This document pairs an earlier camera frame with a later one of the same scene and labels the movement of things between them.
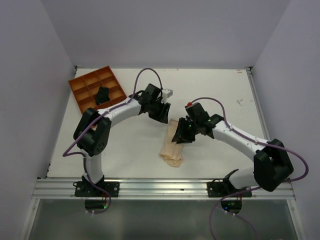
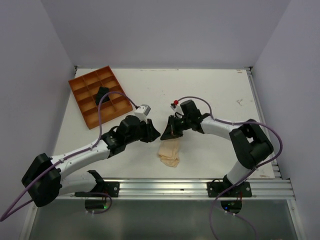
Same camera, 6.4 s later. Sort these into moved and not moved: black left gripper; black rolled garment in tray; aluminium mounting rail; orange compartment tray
Moved: black left gripper
Not moved: orange compartment tray; aluminium mounting rail; black rolled garment in tray
